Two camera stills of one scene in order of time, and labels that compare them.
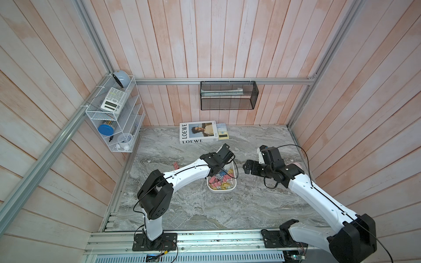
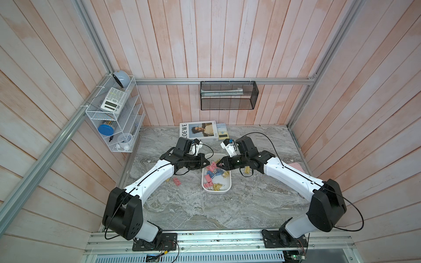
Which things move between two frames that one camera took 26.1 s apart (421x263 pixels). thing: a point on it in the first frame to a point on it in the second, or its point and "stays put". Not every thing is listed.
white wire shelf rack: (118, 113) stays put
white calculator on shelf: (114, 101) stays put
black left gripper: (210, 153) to (201, 158)
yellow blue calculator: (222, 131) stays put
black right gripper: (254, 170) to (227, 162)
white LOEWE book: (195, 132) stays put
